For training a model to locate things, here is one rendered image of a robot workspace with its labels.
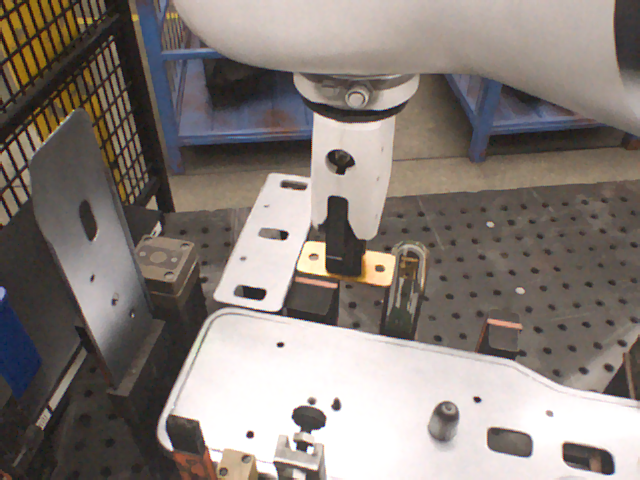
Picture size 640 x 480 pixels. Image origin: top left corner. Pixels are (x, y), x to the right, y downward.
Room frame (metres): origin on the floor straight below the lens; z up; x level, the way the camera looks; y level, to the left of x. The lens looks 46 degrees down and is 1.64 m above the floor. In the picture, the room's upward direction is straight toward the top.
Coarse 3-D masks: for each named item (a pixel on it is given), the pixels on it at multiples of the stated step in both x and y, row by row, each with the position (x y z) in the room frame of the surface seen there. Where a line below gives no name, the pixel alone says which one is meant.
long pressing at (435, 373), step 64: (256, 320) 0.49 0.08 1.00; (192, 384) 0.39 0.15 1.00; (256, 384) 0.39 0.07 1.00; (320, 384) 0.39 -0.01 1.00; (384, 384) 0.39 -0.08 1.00; (448, 384) 0.39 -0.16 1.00; (512, 384) 0.39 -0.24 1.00; (256, 448) 0.31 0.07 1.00; (384, 448) 0.31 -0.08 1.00; (448, 448) 0.31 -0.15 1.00
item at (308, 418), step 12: (300, 408) 0.24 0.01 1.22; (312, 408) 0.24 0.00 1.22; (300, 420) 0.23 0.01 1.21; (312, 420) 0.23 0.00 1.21; (324, 420) 0.23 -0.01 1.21; (300, 432) 0.22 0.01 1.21; (276, 444) 0.21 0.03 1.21; (288, 444) 0.21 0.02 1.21; (300, 444) 0.21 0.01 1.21; (312, 444) 0.21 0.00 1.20; (276, 456) 0.20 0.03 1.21; (288, 456) 0.20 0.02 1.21; (300, 456) 0.20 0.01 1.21; (312, 456) 0.20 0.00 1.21; (324, 456) 0.21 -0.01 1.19; (276, 468) 0.20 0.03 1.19; (288, 468) 0.19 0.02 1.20; (300, 468) 0.19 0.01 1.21; (312, 468) 0.19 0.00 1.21; (324, 468) 0.21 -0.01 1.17
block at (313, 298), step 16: (304, 288) 0.56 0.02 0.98; (320, 288) 0.56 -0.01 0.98; (336, 288) 0.56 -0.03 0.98; (288, 304) 0.53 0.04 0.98; (304, 304) 0.53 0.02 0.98; (320, 304) 0.53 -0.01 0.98; (336, 304) 0.57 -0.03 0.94; (304, 320) 0.52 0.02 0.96; (320, 320) 0.52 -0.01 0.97; (336, 320) 0.57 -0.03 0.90
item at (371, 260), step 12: (312, 252) 0.37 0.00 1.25; (324, 252) 0.37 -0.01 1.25; (372, 252) 0.37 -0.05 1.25; (300, 264) 0.36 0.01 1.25; (312, 264) 0.36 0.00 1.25; (324, 264) 0.36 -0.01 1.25; (372, 264) 0.36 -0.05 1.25; (384, 264) 0.36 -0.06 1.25; (324, 276) 0.35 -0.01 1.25; (336, 276) 0.35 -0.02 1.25; (348, 276) 0.35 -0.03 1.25; (360, 276) 0.35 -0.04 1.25; (372, 276) 0.35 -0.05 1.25; (384, 276) 0.35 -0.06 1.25
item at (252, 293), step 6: (246, 288) 0.57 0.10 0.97; (252, 288) 0.57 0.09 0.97; (258, 288) 0.57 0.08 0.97; (246, 294) 0.57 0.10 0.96; (252, 294) 0.57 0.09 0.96; (258, 294) 0.57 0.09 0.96; (264, 294) 0.57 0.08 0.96; (258, 300) 0.57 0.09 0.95; (270, 312) 0.57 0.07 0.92; (276, 312) 0.58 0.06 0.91; (282, 342) 0.60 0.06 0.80
